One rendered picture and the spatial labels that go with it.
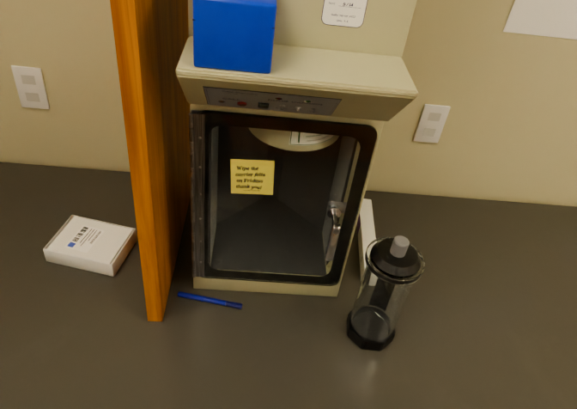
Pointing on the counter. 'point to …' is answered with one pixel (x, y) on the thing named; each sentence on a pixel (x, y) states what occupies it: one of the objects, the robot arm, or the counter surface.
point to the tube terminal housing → (299, 0)
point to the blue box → (234, 23)
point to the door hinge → (191, 179)
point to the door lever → (333, 234)
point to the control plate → (325, 106)
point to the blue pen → (209, 300)
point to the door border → (198, 191)
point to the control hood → (313, 79)
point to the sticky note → (252, 176)
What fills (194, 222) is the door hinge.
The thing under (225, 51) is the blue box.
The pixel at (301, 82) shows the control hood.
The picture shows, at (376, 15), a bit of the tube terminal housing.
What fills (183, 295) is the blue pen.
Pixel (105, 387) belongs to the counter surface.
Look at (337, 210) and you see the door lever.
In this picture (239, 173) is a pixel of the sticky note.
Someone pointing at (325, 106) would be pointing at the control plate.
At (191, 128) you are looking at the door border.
